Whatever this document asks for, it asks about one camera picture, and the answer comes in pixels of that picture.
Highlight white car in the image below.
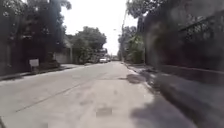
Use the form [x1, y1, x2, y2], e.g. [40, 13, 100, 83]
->
[98, 57, 109, 64]

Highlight green bushes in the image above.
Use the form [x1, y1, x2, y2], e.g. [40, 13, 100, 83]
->
[117, 26, 146, 65]

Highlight pole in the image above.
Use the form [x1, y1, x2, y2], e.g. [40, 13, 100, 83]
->
[119, 9, 128, 63]

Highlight group of green trees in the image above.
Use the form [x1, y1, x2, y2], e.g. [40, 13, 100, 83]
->
[71, 26, 108, 65]

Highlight grey concrete road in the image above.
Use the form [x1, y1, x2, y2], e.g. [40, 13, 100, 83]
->
[0, 60, 201, 128]

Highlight pale building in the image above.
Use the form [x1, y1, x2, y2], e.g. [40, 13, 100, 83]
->
[53, 35, 74, 65]

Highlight tree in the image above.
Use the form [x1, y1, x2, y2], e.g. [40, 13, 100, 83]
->
[126, 0, 168, 20]

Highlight white sign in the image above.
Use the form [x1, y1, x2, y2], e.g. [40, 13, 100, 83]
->
[29, 58, 40, 68]

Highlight group of dark trees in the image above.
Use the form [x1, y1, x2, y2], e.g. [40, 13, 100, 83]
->
[0, 0, 73, 69]

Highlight grey pavement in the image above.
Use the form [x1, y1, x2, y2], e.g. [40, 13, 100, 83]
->
[0, 63, 84, 83]
[124, 62, 224, 128]

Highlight grey wall with fence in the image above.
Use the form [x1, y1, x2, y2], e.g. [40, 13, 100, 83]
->
[143, 0, 224, 86]

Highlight dark wall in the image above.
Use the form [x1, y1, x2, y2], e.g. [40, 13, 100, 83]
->
[0, 38, 25, 76]

